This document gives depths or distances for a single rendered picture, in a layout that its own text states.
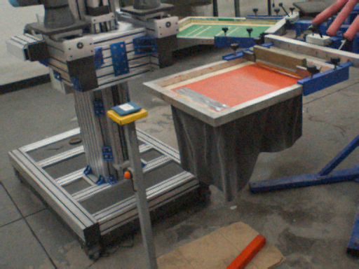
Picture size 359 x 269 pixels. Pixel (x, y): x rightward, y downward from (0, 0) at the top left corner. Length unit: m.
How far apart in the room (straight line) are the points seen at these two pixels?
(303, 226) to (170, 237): 0.77
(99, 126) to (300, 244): 1.33
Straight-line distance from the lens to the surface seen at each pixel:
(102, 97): 2.78
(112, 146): 2.89
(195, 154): 2.27
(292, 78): 2.30
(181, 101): 2.02
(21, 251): 3.09
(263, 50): 2.44
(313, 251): 2.71
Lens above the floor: 1.73
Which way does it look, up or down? 22 degrees down
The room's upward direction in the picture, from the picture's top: 4 degrees counter-clockwise
